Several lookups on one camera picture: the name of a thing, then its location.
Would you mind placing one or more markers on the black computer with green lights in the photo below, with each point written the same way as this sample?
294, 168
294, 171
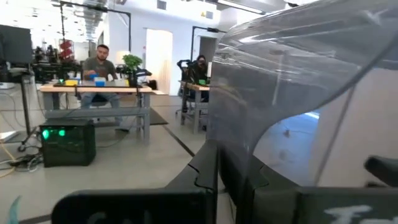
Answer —
68, 146

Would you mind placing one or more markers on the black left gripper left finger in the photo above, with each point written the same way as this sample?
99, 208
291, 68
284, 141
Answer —
186, 202

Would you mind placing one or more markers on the blue box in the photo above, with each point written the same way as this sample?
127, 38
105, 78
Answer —
99, 81

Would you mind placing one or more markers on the person seated by wall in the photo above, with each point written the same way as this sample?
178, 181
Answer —
199, 71

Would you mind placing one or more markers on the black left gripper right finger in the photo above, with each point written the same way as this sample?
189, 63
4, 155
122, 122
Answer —
311, 205

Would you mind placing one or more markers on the person seated at table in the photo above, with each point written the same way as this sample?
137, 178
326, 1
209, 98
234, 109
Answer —
99, 67

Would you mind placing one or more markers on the clear plastic bag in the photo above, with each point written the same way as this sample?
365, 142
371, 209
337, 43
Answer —
280, 77

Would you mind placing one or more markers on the green potted plant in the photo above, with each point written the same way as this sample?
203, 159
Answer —
132, 61

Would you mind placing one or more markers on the yellow box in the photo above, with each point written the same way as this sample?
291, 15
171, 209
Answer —
71, 82

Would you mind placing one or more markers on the wooden top side table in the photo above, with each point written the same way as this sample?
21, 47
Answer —
196, 87

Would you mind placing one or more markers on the white lamp shade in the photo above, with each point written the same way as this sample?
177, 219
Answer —
122, 57

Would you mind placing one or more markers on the black monitor screen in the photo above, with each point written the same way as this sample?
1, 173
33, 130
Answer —
15, 43

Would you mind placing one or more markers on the wooden top work table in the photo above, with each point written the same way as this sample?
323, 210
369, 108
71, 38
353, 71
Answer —
93, 89

